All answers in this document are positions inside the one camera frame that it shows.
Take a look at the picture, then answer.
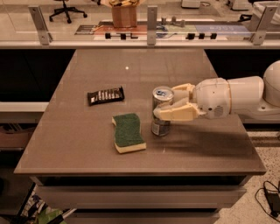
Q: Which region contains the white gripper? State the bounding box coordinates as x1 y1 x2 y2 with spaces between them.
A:
153 78 231 122

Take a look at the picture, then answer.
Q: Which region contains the silver redbull can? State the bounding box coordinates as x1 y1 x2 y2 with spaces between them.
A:
151 86 174 137

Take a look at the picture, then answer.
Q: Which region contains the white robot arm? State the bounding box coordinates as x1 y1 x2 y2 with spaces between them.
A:
153 60 280 122

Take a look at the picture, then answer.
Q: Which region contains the green yellow sponge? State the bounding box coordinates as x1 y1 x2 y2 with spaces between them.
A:
112 113 146 154

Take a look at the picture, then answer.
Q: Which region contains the black snack bar wrapper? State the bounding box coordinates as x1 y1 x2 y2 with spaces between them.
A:
87 87 125 106

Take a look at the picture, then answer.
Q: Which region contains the upper grey drawer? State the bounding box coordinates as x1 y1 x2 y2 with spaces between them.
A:
36 185 246 209

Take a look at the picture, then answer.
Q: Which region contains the grey drawer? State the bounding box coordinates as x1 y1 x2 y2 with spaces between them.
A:
36 185 246 209
66 212 220 224

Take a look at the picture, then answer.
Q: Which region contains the brown cardboard box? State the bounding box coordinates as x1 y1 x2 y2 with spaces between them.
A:
111 5 137 28

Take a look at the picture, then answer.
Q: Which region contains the black office chair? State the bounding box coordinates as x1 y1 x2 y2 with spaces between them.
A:
49 0 88 24

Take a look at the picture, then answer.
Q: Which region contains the lower grey drawer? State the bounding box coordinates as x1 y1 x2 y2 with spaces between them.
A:
66 212 220 224

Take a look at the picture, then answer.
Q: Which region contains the green bag on floor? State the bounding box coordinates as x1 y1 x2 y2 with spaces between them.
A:
35 209 62 224

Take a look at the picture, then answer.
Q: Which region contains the middle metal bracket post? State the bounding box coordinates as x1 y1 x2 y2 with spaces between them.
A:
147 5 158 46

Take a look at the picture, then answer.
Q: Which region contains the metal bracket post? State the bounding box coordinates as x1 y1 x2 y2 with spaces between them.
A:
147 5 158 46
251 6 277 46
28 5 53 46

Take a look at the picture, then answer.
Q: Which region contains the right metal bracket post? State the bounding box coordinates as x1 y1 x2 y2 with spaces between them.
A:
251 6 277 46

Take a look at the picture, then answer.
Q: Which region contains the black power adapter with cable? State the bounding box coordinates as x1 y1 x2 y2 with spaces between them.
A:
255 180 280 221

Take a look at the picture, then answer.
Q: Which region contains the left metal bracket post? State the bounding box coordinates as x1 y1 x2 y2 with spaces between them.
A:
28 5 53 46

